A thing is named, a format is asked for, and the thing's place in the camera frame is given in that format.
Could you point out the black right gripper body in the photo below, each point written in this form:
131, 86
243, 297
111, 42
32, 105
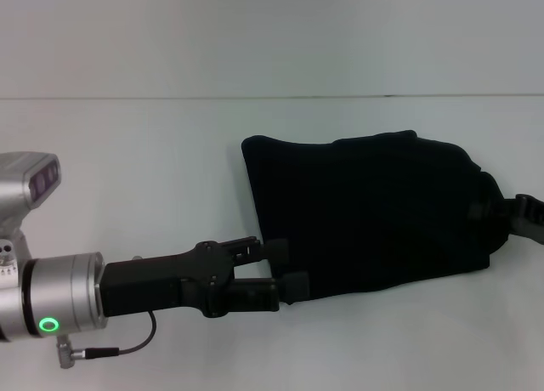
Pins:
531, 217

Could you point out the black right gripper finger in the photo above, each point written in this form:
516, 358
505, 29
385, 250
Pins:
489, 208

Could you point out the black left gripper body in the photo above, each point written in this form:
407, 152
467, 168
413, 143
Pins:
170, 280

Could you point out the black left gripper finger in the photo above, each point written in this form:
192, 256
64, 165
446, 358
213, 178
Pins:
272, 291
263, 251

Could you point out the black shirt with FREE print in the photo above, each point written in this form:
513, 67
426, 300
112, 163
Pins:
365, 212

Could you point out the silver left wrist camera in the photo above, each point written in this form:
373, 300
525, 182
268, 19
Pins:
25, 187

